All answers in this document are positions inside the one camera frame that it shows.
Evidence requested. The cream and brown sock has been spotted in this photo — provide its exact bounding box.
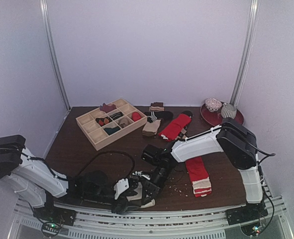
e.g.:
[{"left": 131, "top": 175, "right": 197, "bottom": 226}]
[{"left": 127, "top": 171, "right": 156, "bottom": 209}]

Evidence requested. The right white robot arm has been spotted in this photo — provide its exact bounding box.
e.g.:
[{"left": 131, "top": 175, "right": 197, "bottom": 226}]
[{"left": 141, "top": 118, "right": 275, "bottom": 220}]

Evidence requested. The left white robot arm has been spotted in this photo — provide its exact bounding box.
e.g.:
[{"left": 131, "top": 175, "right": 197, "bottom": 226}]
[{"left": 0, "top": 135, "right": 141, "bottom": 221}]

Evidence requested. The red folded sock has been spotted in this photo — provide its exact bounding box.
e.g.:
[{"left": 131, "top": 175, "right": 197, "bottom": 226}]
[{"left": 158, "top": 113, "right": 192, "bottom": 141}]

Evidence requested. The beige brown folded sock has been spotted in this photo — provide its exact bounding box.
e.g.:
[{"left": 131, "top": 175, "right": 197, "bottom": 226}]
[{"left": 142, "top": 119, "right": 161, "bottom": 137}]

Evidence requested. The black white striped sock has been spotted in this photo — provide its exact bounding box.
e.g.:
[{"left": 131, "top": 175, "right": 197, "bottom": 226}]
[{"left": 144, "top": 111, "right": 174, "bottom": 123}]

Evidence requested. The red sock with stripes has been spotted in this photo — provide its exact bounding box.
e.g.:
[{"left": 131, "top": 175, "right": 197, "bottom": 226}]
[{"left": 185, "top": 156, "right": 212, "bottom": 197}]

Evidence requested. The red rolled sock in box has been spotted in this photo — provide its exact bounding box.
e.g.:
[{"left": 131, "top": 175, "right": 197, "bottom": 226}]
[{"left": 131, "top": 112, "right": 141, "bottom": 121}]

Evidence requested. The beige sock in box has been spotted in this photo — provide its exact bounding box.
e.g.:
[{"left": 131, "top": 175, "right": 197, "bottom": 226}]
[{"left": 118, "top": 118, "right": 131, "bottom": 128}]

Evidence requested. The brown striped folded sock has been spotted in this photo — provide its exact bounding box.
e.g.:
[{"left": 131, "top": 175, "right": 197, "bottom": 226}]
[{"left": 149, "top": 102, "right": 165, "bottom": 112}]

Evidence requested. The teal sock in box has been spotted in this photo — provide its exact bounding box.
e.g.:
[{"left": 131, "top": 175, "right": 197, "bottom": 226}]
[{"left": 104, "top": 126, "right": 120, "bottom": 135}]

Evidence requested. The wooden compartment box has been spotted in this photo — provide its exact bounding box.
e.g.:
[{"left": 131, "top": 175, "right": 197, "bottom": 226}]
[{"left": 76, "top": 98, "right": 147, "bottom": 150}]

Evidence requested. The black striped sock in box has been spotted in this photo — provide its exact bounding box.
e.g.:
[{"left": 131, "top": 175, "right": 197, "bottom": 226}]
[{"left": 110, "top": 112, "right": 123, "bottom": 120}]

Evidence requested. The strawberry pattern sock in box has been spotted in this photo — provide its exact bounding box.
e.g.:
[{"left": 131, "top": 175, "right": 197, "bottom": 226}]
[{"left": 95, "top": 117, "right": 111, "bottom": 126}]

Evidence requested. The red plate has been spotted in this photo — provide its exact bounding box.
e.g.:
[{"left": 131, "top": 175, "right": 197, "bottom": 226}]
[{"left": 200, "top": 104, "right": 244, "bottom": 126}]

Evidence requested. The purple sock in box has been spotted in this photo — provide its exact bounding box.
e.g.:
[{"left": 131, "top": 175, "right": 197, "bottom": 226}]
[{"left": 99, "top": 103, "right": 116, "bottom": 113}]

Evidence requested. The dotted white bowl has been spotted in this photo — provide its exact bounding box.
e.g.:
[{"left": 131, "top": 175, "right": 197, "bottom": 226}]
[{"left": 205, "top": 98, "right": 222, "bottom": 112}]

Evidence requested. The striped ceramic cup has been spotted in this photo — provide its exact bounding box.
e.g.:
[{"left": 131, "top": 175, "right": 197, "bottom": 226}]
[{"left": 221, "top": 104, "right": 237, "bottom": 119}]

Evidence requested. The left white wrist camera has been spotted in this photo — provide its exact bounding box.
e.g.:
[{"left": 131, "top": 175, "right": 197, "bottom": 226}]
[{"left": 113, "top": 178, "right": 129, "bottom": 200}]

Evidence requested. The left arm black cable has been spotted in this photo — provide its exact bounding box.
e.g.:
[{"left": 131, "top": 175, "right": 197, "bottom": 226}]
[{"left": 74, "top": 150, "right": 135, "bottom": 179}]

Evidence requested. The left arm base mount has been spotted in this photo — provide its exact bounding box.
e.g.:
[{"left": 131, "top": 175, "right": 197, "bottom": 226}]
[{"left": 30, "top": 206, "right": 77, "bottom": 239}]

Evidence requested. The front aluminium rail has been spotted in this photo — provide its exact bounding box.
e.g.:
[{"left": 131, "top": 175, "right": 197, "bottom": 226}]
[{"left": 12, "top": 196, "right": 287, "bottom": 239}]

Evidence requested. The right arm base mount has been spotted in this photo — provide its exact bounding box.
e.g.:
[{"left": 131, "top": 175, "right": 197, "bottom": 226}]
[{"left": 225, "top": 205, "right": 268, "bottom": 237}]

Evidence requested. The right aluminium frame post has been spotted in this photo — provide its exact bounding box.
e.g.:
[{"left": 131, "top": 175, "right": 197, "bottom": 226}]
[{"left": 230, "top": 0, "right": 259, "bottom": 107}]

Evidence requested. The aluminium frame post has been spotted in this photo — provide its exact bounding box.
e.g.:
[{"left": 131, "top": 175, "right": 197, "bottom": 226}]
[
  {"left": 40, "top": 0, "right": 71, "bottom": 111},
  {"left": 230, "top": 0, "right": 259, "bottom": 107}
]

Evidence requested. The left aluminium frame post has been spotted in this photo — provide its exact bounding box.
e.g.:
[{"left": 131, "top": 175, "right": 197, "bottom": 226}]
[{"left": 40, "top": 0, "right": 71, "bottom": 111}]

